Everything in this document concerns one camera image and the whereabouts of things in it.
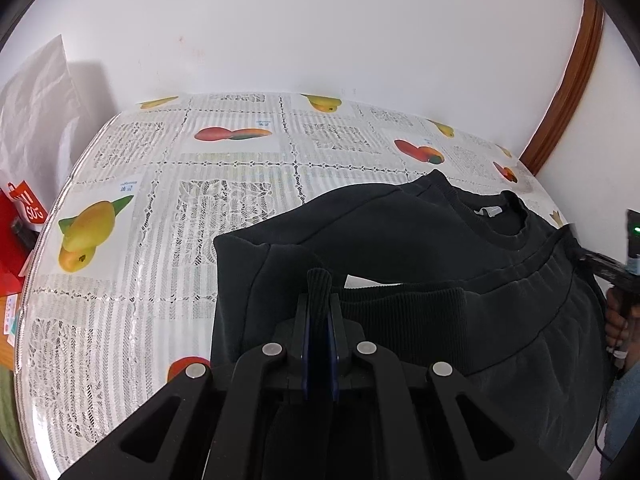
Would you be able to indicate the person's right hand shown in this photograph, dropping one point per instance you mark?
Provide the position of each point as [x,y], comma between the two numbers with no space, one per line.
[616,327]

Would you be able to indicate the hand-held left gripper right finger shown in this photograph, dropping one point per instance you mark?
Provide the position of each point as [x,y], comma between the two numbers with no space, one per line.
[331,355]

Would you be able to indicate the person's right forearm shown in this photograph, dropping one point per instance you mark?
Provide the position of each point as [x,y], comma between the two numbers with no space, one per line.
[625,410]

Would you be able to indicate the fruit print tablecloth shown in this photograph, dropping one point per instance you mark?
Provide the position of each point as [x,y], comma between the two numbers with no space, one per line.
[150,260]

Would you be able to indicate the wooden nightstand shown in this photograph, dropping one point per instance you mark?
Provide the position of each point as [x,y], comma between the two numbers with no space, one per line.
[6,355]

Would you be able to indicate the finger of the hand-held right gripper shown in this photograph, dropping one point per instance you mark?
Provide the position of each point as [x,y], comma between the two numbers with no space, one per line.
[597,262]

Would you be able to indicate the red paper bag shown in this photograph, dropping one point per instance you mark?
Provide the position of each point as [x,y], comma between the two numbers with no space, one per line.
[15,250]

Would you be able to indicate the brown wooden door frame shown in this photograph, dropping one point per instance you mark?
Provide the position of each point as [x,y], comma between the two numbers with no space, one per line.
[570,85]

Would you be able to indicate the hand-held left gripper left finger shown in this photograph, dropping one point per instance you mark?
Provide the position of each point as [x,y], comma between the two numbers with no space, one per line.
[311,355]

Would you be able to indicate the black sweatshirt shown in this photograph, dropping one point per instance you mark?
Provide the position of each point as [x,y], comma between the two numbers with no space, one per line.
[400,240]

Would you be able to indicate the green blanket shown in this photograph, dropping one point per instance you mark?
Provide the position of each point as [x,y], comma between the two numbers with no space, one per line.
[6,410]

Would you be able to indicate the white shopping bag red print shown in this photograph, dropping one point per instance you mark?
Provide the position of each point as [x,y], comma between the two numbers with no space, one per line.
[35,130]

